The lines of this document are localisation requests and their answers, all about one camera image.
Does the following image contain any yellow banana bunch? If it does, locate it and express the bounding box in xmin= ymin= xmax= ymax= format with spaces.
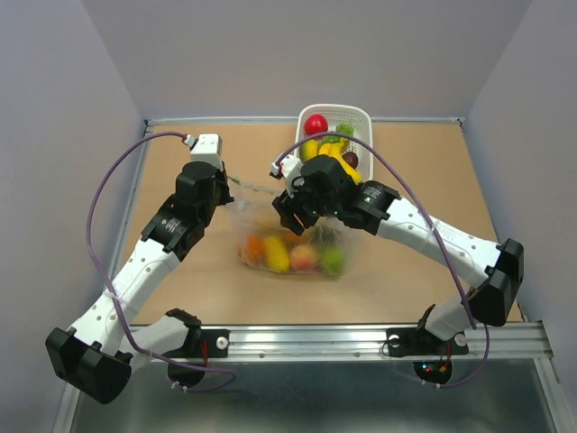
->
xmin=317 ymin=137 xmax=363 ymax=185

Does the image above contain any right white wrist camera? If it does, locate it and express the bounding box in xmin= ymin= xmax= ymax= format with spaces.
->
xmin=270 ymin=154 xmax=302 ymax=197

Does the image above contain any aluminium mounting rail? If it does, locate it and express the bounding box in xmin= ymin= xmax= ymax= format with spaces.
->
xmin=71 ymin=322 xmax=554 ymax=362

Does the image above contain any orange fruit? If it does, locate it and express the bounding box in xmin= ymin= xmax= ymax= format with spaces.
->
xmin=245 ymin=235 xmax=265 ymax=266

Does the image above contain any white perforated plastic basket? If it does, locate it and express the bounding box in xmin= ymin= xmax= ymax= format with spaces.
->
xmin=295 ymin=103 xmax=374 ymax=180

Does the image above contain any transparent printed plastic bag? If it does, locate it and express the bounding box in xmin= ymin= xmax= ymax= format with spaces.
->
xmin=228 ymin=175 xmax=360 ymax=278

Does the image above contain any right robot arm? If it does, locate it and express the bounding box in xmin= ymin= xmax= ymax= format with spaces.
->
xmin=270 ymin=155 xmax=524 ymax=357

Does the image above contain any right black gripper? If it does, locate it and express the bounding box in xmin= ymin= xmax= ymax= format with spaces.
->
xmin=272 ymin=172 xmax=340 ymax=236

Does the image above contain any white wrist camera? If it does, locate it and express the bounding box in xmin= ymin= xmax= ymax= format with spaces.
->
xmin=182 ymin=134 xmax=224 ymax=170
xmin=270 ymin=154 xmax=302 ymax=197

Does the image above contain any green yellow mango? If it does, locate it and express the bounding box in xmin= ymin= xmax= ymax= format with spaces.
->
xmin=298 ymin=139 xmax=319 ymax=162

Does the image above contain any green pear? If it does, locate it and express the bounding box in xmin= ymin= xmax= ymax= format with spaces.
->
xmin=319 ymin=246 xmax=345 ymax=275

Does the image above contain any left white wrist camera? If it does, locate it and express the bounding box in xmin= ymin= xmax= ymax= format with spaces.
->
xmin=182 ymin=134 xmax=224 ymax=170

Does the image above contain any pink peach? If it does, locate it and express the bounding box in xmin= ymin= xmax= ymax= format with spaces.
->
xmin=289 ymin=244 xmax=319 ymax=272

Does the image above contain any red apple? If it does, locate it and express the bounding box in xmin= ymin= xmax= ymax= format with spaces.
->
xmin=304 ymin=114 xmax=328 ymax=135

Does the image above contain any dark purple plum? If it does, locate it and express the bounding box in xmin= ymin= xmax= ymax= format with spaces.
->
xmin=342 ymin=152 xmax=359 ymax=169

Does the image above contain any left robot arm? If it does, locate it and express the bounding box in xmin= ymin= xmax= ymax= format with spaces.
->
xmin=45 ymin=161 xmax=233 ymax=404

